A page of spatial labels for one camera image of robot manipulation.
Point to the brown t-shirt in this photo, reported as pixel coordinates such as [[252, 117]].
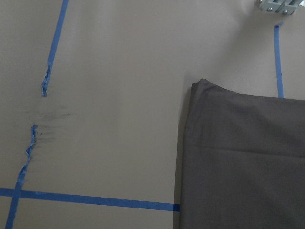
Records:
[[243, 161]]

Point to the aluminium frame post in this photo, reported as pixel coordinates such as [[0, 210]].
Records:
[[284, 7]]

